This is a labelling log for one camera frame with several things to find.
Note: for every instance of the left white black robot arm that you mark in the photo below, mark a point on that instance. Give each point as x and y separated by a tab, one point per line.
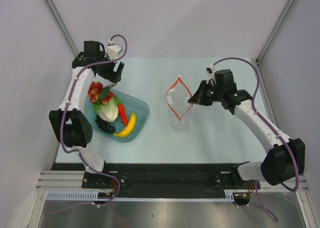
72	130

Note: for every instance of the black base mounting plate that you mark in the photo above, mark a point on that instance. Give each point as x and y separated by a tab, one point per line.
173	181

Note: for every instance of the red orange carrot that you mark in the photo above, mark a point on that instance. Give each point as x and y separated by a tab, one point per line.
122	114

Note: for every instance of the red cherry bunch with leaf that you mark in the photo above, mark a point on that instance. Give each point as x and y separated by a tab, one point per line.
98	93

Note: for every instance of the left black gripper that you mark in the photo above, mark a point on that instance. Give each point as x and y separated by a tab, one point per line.
114	76

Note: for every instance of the yellow banana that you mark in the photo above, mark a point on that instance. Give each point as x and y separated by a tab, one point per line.
129	128

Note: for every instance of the right aluminium corner post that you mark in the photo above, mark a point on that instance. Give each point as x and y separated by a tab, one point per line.
275	29

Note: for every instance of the dark purple grape bunch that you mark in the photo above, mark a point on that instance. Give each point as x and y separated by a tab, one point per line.
104	126

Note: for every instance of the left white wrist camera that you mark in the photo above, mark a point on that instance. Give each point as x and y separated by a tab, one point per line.
113	50

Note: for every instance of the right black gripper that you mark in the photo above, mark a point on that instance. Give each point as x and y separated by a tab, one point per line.
199	97

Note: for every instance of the left aluminium corner post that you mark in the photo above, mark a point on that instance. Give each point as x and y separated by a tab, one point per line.
55	14

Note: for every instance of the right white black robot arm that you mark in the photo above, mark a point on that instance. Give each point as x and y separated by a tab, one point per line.
285	157

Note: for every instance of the aluminium corner post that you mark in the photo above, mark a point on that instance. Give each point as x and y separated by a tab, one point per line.
55	14
275	29

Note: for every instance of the white slotted cable duct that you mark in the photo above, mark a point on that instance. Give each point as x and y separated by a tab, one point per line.
101	196

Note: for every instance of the aluminium frame rail front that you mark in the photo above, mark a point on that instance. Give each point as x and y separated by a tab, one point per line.
73	180

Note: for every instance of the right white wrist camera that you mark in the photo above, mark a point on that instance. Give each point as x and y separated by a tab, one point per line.
211	72

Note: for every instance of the clear zip bag red zipper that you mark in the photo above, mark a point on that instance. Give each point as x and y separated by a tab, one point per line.
177	99

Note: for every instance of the teal transparent plastic tray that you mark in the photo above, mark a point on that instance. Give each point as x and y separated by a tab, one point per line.
131	104

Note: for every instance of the green white lettuce head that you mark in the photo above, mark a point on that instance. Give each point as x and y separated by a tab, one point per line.
107	109

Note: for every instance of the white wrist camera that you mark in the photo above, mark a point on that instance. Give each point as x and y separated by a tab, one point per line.
113	50
211	72

